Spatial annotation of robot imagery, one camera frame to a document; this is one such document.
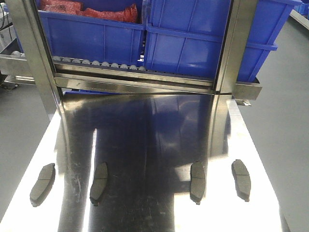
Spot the roller conveyor track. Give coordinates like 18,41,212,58
52,56,146,71

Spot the stainless steel rack frame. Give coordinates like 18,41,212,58
0,0,262,117

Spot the right blue plastic bin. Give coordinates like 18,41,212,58
144,0,302,82

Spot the left blue plastic bin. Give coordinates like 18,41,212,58
36,0,146,65

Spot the blue plastic bin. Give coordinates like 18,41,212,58
144,0,302,82
36,0,146,65

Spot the grey brake pad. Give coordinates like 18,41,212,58
89,162,108,206
29,163,56,207
231,159,251,202
190,161,206,205

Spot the red mesh bag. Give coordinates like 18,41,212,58
39,0,138,23

